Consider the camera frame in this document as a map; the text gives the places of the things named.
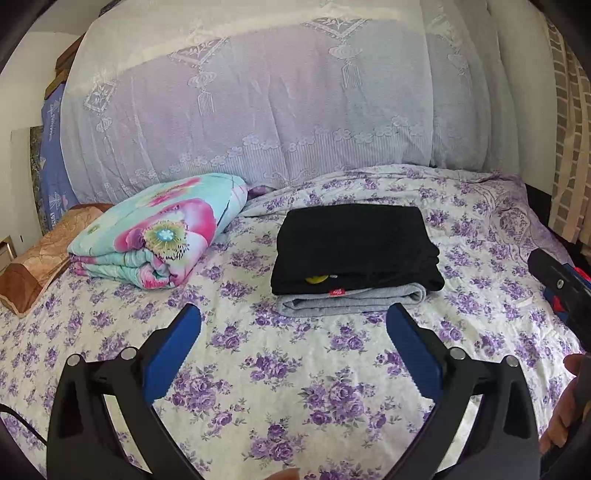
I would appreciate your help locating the brown pillow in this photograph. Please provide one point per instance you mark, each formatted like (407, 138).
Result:
(30, 274)

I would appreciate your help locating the white lace bed headboard cover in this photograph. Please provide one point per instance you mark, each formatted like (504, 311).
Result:
(281, 92)

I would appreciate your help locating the person's right hand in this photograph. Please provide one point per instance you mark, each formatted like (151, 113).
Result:
(566, 412)

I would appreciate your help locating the black pants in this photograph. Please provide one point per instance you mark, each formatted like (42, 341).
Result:
(349, 247)

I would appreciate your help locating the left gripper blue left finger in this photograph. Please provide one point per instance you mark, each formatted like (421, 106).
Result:
(139, 376)

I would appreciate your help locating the blue poster on wall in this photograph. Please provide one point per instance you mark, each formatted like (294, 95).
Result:
(56, 191)

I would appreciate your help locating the floral folded blanket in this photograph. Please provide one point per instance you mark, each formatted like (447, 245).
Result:
(154, 239)

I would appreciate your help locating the beige checkered curtain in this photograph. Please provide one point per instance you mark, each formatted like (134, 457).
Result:
(570, 208)

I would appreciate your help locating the grey folded garment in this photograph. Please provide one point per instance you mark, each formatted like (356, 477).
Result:
(349, 302)

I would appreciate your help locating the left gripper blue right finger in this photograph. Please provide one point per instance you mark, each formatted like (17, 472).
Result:
(439, 377)

